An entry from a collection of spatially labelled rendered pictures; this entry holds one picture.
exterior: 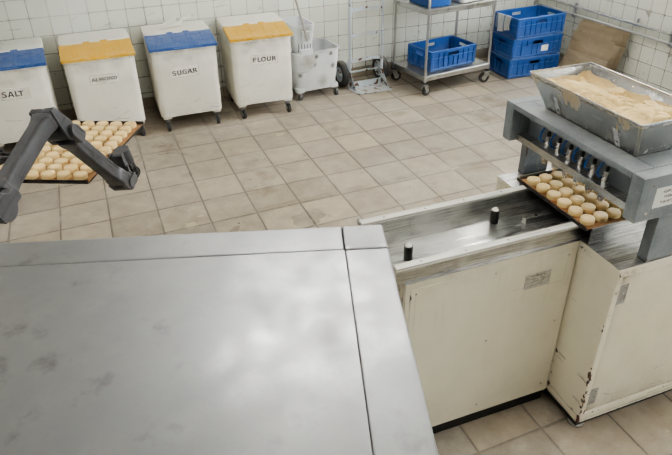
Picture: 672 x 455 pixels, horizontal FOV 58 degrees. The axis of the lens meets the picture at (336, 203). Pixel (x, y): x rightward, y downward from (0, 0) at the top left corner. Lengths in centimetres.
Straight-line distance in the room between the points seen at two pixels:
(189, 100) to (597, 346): 383
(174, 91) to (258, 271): 481
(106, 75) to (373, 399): 483
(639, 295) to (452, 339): 67
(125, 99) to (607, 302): 396
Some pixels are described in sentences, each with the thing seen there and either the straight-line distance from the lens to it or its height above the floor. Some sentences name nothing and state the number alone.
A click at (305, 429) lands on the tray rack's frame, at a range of 30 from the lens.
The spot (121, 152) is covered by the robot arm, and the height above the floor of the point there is 111.
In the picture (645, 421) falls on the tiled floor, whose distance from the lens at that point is 293.
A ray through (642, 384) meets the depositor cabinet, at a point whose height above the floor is 17.
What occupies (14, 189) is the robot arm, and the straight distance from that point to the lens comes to 178.
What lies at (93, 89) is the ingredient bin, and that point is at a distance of 511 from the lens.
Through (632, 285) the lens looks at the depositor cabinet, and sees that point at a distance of 232.
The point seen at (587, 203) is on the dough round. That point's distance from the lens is 238.
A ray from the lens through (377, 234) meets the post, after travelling 43.
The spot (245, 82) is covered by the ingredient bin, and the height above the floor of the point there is 34.
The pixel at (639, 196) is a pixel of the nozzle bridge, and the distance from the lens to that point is 206.
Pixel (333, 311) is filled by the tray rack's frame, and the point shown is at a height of 182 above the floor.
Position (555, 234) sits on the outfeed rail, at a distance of 223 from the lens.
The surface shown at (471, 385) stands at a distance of 248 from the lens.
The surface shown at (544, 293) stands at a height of 63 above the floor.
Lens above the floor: 205
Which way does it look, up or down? 31 degrees down
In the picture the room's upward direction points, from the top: 1 degrees counter-clockwise
